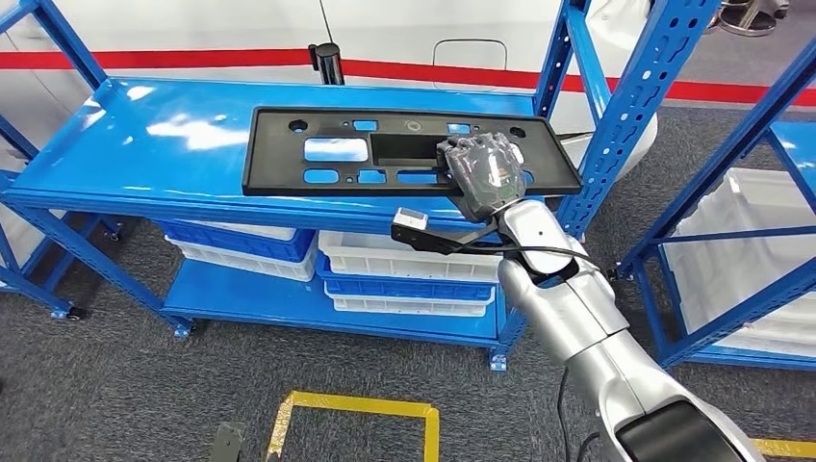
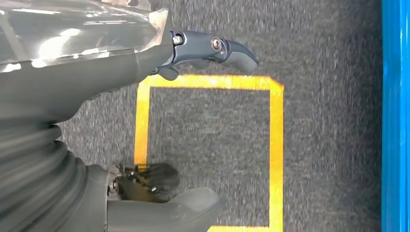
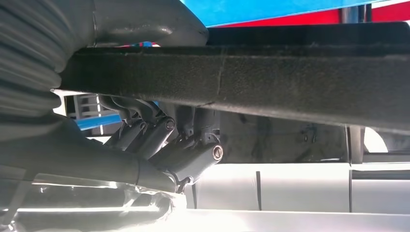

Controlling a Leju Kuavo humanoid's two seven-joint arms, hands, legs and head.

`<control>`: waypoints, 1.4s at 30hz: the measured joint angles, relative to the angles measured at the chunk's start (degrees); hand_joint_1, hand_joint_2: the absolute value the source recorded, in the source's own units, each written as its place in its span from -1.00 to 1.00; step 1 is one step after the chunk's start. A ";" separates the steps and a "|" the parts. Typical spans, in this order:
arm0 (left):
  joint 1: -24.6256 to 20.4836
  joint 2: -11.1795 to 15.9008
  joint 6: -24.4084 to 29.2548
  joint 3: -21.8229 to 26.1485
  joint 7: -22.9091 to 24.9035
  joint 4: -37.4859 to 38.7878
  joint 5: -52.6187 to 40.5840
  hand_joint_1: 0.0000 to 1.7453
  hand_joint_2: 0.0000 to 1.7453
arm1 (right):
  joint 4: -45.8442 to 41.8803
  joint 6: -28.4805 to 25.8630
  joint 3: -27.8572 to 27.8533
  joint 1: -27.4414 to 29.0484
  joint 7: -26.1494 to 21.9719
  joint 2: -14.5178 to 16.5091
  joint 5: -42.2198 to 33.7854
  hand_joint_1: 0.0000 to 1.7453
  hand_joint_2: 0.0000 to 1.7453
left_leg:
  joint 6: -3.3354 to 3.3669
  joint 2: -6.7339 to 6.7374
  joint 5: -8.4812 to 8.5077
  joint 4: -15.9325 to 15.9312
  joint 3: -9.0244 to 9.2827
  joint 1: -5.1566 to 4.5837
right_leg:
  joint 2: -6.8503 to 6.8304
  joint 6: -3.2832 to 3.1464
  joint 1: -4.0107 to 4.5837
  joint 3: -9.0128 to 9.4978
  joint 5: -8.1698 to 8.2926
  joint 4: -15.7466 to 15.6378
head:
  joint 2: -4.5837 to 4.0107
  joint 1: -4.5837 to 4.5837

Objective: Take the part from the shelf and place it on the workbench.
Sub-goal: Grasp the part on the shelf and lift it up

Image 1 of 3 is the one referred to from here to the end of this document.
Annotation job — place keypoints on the chrome base stool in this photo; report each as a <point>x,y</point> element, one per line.
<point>746,22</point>

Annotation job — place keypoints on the white plastic bin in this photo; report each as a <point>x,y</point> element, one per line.
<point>395,261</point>
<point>255,231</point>
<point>784,338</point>
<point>242,268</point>
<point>408,307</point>
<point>733,274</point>
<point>16,236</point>

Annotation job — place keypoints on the white car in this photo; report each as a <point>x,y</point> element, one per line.
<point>191,25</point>

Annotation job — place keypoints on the red barrier belt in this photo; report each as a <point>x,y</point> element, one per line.
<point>159,59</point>

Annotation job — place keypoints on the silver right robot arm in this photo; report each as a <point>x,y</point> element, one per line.
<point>574,319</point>

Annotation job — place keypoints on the black stanchion post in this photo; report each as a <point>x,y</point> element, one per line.
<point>328,67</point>

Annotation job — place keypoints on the yellow floor tape square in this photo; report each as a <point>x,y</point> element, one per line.
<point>784,448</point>
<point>357,403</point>

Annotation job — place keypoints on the black plastic mounting plate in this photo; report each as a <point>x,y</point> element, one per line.
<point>274,159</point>

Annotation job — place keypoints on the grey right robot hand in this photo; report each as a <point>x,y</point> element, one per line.
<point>487,178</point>

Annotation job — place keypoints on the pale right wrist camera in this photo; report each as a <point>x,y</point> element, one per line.
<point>411,220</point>

